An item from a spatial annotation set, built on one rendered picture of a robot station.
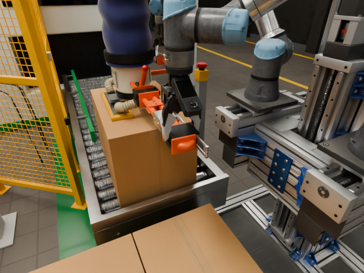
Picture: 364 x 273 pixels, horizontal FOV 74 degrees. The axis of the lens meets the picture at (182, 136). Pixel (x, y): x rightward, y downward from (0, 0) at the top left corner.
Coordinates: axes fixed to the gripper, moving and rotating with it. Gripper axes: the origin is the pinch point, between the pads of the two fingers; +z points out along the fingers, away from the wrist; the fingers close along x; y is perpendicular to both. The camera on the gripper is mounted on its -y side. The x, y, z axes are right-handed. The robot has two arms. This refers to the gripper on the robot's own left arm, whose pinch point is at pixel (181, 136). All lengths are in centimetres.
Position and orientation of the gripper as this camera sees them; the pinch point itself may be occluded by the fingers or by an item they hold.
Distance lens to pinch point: 71.1
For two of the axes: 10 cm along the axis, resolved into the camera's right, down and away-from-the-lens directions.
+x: -9.2, 2.0, -3.4
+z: -0.1, 8.5, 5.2
